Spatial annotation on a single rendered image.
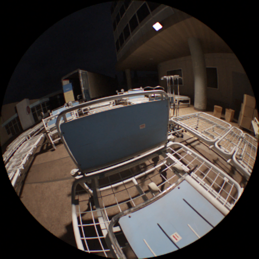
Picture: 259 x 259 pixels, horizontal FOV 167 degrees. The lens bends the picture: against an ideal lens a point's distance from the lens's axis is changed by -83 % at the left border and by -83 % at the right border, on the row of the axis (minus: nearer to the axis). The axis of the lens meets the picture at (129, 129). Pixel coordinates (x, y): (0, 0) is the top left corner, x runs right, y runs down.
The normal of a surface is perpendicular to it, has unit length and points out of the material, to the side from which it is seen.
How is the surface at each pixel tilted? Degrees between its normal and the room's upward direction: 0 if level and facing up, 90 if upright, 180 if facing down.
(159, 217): 4
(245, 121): 90
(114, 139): 90
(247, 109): 90
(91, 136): 90
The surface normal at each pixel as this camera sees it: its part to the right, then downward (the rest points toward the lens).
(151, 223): -0.20, -0.87
